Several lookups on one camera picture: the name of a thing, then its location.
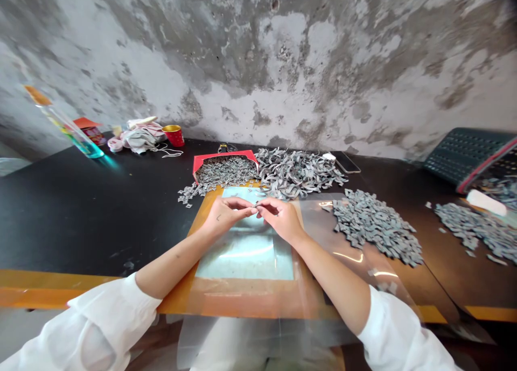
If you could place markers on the person's left hand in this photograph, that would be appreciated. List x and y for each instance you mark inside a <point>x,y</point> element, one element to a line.
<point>220,221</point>

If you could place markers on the person's right hand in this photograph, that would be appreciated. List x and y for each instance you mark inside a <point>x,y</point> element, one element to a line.
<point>286,221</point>

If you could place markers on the shiny metal plate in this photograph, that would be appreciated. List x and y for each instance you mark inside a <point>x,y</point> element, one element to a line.
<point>246,258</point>

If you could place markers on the pile of grey pieces by box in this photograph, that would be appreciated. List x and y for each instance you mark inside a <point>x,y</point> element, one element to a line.
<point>220,175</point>

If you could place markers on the heap of long grey strips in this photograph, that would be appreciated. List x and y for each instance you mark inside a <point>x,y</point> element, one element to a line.
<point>299,173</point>

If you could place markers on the red cardboard box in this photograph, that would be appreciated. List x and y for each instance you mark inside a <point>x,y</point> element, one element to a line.
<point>202,161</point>

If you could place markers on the small white charger block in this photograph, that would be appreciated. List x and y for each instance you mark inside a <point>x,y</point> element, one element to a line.
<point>329,157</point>

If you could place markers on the brown cardboard board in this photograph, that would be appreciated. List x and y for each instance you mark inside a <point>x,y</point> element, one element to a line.
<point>242,298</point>

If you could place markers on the dark smartphone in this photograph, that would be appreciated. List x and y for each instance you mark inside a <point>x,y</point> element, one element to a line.
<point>348,162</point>

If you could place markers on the mound of folded grey tabs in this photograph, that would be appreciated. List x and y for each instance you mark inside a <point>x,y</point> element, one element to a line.
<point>375,225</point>

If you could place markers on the red cup with gold rim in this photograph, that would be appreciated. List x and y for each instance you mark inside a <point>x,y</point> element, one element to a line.
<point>174,135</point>

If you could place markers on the bundle of white grey cloth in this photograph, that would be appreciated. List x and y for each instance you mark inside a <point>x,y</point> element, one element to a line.
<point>139,138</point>

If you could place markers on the clear plastic sheet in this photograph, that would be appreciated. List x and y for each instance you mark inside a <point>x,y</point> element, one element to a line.
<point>387,278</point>

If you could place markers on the person's body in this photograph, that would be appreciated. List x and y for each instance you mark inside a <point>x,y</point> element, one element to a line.
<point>262,346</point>

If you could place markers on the white tape roll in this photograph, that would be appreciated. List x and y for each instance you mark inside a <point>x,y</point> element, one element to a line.
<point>114,144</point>

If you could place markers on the red printed tin can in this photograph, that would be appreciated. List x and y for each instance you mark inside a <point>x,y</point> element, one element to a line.
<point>93,135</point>

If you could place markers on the red paper card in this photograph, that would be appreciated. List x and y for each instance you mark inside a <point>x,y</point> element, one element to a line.
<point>85,122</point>

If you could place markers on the clear bottle with blue liquid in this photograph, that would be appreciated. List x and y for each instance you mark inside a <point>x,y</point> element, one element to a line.
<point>76,134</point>

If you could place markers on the dark green plastic basket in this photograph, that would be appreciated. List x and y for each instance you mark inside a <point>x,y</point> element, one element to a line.
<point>456,157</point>

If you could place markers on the spread of grey tabs near basket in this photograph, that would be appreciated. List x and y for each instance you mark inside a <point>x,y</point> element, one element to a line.
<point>476,229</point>

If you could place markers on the white rectangular block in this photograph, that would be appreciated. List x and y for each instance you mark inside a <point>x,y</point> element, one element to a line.
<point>486,202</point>

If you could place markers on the red rimmed mesh basket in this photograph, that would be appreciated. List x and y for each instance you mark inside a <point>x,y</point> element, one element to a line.
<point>494,173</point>

